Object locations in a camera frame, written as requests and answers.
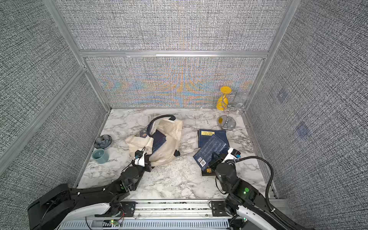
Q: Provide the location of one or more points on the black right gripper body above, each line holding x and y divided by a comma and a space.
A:
217, 166

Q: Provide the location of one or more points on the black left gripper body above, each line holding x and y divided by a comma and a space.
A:
146, 167

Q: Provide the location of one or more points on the black cover book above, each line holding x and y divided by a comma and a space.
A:
208, 172

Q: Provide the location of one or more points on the blue book with barcode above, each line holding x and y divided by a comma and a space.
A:
211, 149

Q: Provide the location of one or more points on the cream canvas tote bag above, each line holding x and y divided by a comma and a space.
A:
171, 127

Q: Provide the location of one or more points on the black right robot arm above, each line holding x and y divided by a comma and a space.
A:
244, 200

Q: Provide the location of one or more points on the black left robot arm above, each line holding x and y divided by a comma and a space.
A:
64, 203

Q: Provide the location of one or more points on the teal ceramic cup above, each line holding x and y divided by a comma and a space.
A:
100, 156

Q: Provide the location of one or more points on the dark flower shaped dish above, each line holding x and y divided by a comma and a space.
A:
103, 142

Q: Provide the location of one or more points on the clear wine glass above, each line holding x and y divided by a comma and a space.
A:
239, 102

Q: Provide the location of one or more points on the yellow wine glass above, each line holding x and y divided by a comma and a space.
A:
223, 101

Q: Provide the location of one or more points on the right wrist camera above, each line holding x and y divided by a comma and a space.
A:
233, 154

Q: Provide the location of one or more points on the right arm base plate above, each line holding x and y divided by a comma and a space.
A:
220, 209

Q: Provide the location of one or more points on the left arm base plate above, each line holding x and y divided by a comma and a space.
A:
119, 209

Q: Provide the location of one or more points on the aluminium front rail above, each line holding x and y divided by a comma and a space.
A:
163, 215

